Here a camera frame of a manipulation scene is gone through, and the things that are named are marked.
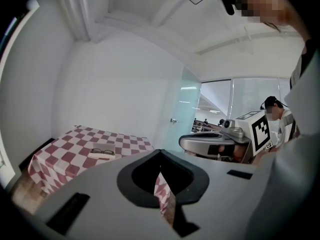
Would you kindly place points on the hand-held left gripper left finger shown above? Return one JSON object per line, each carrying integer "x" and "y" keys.
{"x": 100, "y": 184}

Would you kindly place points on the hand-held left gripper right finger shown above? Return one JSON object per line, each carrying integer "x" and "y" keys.
{"x": 225, "y": 196}

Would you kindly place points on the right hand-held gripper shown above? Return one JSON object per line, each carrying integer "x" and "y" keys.
{"x": 260, "y": 131}

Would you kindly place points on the black-framed glasses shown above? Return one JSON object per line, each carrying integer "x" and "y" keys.
{"x": 102, "y": 151}

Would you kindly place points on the white glasses case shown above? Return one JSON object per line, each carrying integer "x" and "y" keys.
{"x": 103, "y": 151}

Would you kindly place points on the frosted glass door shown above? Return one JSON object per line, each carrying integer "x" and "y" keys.
{"x": 187, "y": 104}

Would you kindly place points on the red checkered tablecloth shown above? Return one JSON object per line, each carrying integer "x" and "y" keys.
{"x": 67, "y": 159}

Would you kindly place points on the person's head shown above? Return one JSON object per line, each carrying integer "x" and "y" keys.
{"x": 265, "y": 4}

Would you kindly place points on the black head-worn camera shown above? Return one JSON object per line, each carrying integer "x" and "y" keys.
{"x": 228, "y": 4}

